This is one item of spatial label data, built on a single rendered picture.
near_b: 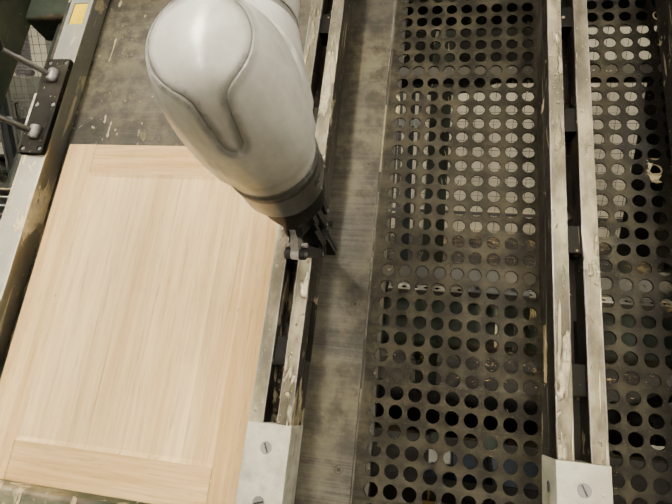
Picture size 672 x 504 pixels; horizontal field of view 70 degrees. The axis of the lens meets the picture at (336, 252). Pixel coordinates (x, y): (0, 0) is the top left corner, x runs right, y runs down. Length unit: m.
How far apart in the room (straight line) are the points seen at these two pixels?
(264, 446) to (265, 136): 0.44
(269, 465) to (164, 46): 0.52
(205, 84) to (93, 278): 0.62
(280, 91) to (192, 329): 0.52
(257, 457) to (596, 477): 0.41
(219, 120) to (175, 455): 0.56
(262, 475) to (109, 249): 0.46
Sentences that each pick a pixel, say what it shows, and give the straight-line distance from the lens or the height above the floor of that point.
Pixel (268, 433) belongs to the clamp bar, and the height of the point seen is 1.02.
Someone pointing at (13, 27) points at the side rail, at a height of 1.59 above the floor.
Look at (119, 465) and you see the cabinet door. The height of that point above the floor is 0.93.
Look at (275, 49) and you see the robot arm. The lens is 0.35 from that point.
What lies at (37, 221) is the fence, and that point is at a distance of 1.01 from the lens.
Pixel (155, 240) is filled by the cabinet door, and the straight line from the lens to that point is 0.87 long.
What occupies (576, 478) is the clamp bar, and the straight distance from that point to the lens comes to 0.68.
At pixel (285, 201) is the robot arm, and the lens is 0.45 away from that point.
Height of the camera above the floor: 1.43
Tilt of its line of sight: 17 degrees down
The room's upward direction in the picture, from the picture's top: straight up
